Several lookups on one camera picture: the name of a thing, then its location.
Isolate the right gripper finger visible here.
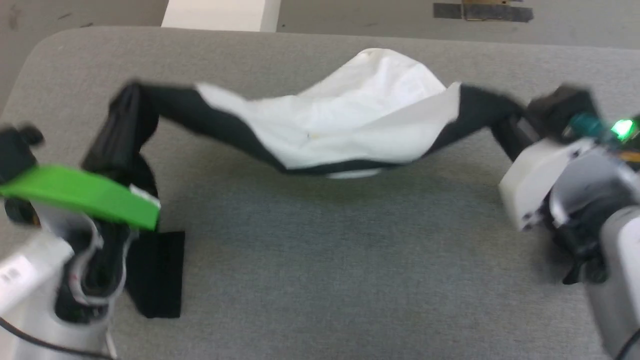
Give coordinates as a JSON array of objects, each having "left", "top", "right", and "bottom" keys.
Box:
[{"left": 490, "top": 113, "right": 540, "bottom": 162}]

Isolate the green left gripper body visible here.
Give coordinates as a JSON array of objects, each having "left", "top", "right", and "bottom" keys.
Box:
[{"left": 0, "top": 164, "right": 162, "bottom": 232}]

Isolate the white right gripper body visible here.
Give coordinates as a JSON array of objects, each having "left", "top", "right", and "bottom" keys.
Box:
[{"left": 497, "top": 137, "right": 597, "bottom": 233}]

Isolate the black and white garment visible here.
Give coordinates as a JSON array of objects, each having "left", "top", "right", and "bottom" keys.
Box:
[{"left": 81, "top": 47, "right": 528, "bottom": 320}]

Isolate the black floor tape patch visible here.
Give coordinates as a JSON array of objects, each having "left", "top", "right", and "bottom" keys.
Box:
[{"left": 432, "top": 0, "right": 535, "bottom": 24}]

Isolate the white box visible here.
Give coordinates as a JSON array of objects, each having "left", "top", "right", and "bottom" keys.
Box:
[{"left": 160, "top": 0, "right": 282, "bottom": 34}]

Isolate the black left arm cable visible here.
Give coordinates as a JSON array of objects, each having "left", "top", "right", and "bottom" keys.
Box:
[{"left": 0, "top": 316, "right": 113, "bottom": 360}]

